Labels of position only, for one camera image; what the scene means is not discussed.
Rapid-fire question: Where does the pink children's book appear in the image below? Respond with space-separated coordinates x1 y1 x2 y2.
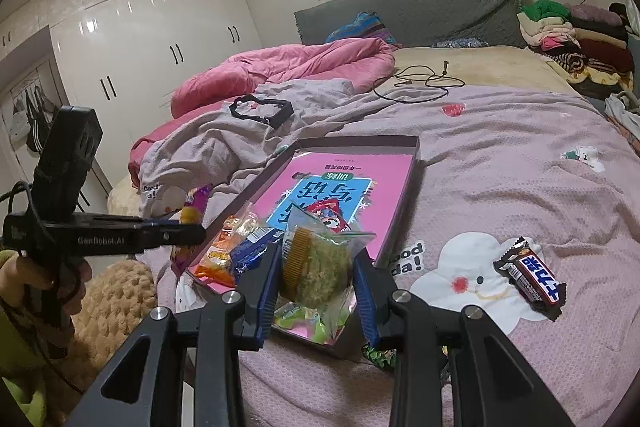
199 150 416 343

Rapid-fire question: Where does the beige bed sheet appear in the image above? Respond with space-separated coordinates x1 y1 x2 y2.
394 46 578 96

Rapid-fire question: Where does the pile of folded clothes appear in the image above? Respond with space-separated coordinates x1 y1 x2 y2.
518 0 639 101

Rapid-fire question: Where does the blue biscuit packet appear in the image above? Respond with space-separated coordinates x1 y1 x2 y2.
230 225 283 283

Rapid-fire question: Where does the basket with grey cloth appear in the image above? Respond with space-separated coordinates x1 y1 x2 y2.
604 89 640 155

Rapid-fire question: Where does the purple orange snack packet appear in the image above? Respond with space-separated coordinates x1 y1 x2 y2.
170 184 214 277

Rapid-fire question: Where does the green yellow snack bag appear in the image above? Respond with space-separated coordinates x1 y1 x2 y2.
273 303 330 343

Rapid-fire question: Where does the black cable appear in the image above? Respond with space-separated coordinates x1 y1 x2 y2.
372 59 468 104

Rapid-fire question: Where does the dark cardboard box tray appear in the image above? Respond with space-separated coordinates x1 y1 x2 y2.
188 135 420 358

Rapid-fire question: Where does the green black snack packet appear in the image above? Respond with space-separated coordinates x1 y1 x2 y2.
361 343 397 373

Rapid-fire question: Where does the black plastic frame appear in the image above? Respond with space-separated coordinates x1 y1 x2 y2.
229 94 294 130

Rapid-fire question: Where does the white wardrobe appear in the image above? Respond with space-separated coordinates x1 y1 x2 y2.
1 0 262 184

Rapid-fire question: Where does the clear bag round pastry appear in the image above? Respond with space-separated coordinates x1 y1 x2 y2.
280 205 376 345

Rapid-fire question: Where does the grey headboard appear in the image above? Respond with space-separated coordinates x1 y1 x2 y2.
294 0 525 48

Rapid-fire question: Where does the blue striped pillow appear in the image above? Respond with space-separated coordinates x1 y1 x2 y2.
326 12 398 46

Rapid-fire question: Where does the person's left hand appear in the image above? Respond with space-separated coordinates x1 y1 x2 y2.
0 251 92 317

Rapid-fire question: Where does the brown chocolate bar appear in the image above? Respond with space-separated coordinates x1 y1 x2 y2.
494 236 566 322

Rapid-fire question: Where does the beige knitted rug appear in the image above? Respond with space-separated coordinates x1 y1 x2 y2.
44 260 157 426

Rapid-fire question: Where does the lilac bed cover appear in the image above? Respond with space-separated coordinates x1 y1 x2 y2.
140 79 639 426

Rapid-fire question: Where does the red lollipop snack packet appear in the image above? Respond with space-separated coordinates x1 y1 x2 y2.
304 198 366 233

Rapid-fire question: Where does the pink quilt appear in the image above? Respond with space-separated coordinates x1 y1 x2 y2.
128 38 398 187

